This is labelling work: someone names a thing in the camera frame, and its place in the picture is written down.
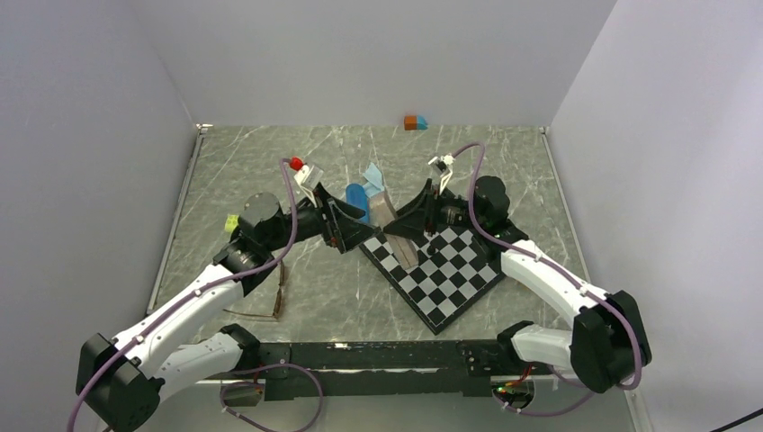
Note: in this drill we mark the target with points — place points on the light blue cloth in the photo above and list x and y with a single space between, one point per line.
374 183

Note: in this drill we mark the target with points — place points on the blue block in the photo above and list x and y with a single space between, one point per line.
421 124

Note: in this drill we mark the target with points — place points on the brown brick block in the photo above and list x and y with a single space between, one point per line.
383 215

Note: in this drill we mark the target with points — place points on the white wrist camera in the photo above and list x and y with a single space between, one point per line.
443 171
307 177

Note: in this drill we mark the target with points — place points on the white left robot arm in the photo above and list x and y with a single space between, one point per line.
123 379

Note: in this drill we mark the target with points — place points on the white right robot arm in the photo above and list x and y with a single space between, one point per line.
606 344

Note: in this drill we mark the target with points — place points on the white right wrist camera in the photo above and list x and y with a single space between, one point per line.
443 171

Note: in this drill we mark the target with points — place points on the brown sunglasses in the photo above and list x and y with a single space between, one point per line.
266 302

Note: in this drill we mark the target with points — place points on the black base frame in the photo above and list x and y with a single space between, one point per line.
470 367

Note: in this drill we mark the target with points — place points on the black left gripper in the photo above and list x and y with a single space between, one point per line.
341 226

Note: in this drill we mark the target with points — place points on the black white chessboard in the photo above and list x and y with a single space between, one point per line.
442 286

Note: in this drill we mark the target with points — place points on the lime green toy brick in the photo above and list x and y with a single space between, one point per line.
231 223

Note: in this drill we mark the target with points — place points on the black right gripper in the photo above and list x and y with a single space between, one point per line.
411 221

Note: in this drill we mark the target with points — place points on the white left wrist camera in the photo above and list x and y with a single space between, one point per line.
307 177

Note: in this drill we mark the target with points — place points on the blue glasses case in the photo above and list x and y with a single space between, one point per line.
356 196

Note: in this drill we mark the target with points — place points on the orange block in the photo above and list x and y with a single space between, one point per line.
410 123

